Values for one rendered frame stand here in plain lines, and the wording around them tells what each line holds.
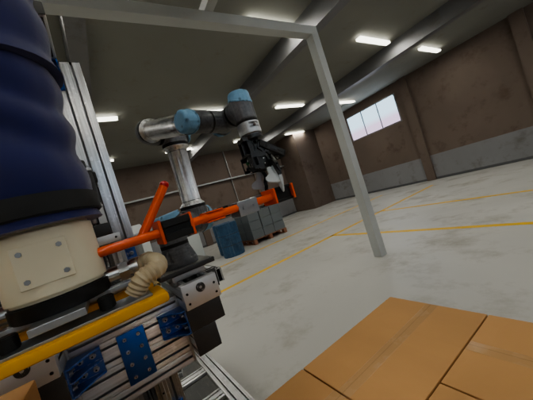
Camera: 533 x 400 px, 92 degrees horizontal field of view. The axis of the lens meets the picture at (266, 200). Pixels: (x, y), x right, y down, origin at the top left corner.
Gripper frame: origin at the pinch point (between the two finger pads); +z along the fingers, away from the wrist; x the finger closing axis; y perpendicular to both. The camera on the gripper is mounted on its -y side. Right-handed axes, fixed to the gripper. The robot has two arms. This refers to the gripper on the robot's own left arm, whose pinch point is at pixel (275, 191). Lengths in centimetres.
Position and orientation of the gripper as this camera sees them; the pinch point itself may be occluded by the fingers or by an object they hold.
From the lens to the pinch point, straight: 86.7
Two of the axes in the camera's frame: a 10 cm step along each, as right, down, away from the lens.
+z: 3.2, 9.5, 0.0
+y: -7.9, 2.6, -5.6
